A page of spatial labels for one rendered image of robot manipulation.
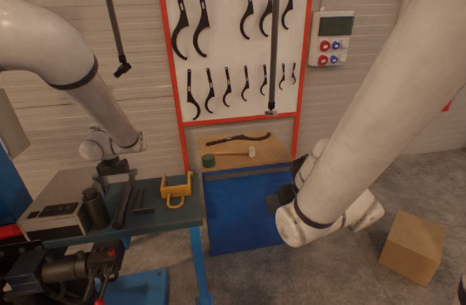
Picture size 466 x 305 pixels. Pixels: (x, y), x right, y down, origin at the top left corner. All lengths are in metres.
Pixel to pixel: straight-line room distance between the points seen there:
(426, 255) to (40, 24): 2.48
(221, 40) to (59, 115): 1.86
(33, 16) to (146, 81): 2.26
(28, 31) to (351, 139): 0.54
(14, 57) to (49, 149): 2.82
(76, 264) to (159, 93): 1.94
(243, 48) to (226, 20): 0.31
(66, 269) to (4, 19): 1.02
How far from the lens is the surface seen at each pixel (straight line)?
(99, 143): 1.06
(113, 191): 1.55
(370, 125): 0.33
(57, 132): 3.24
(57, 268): 1.36
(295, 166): 0.78
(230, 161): 1.86
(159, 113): 2.87
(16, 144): 2.07
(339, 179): 0.39
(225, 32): 2.70
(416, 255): 2.46
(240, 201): 2.02
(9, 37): 0.57
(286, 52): 2.89
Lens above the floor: 1.90
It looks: 29 degrees down
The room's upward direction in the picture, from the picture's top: 2 degrees counter-clockwise
